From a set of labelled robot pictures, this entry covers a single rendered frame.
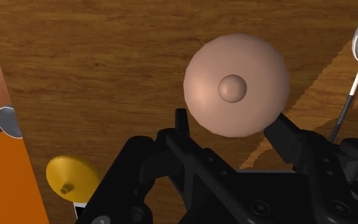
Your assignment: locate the yellow round lid with knob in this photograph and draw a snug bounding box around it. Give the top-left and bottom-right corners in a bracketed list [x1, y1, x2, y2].
[45, 155, 103, 204]

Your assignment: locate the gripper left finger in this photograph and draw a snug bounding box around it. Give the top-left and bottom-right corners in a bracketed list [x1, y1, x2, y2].
[75, 108, 254, 224]

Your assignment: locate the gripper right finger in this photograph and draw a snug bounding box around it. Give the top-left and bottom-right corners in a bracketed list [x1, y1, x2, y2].
[263, 113, 358, 224]

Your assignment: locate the pink round lid with knob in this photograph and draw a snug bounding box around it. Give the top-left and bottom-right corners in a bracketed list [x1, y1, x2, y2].
[182, 32, 291, 139]

